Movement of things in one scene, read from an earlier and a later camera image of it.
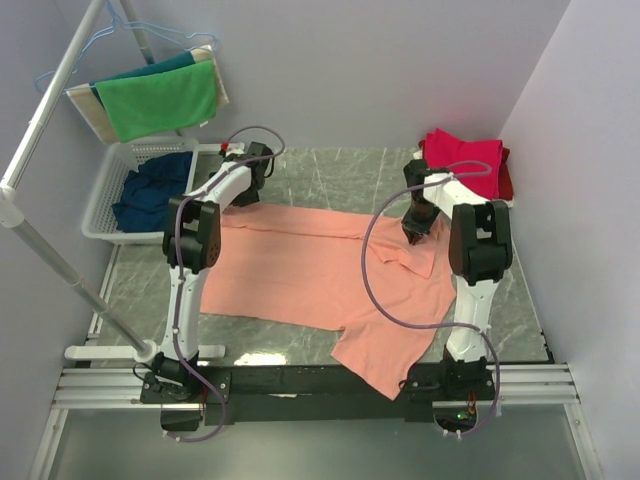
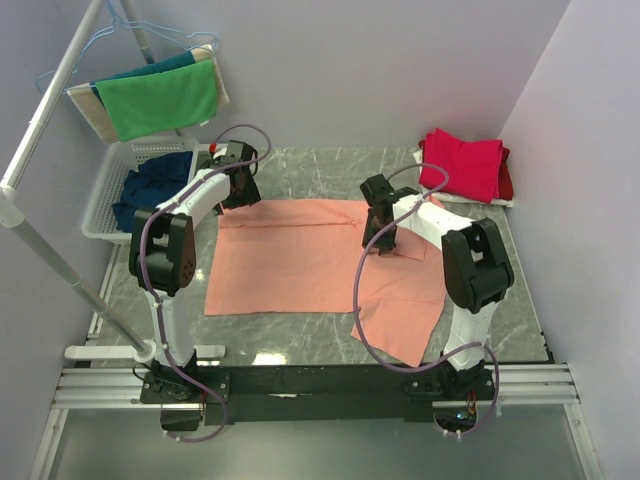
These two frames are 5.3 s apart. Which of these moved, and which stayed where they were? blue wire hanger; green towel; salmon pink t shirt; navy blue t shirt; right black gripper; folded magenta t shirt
Moved: salmon pink t shirt; right black gripper
Stayed: folded magenta t shirt; green towel; navy blue t shirt; blue wire hanger
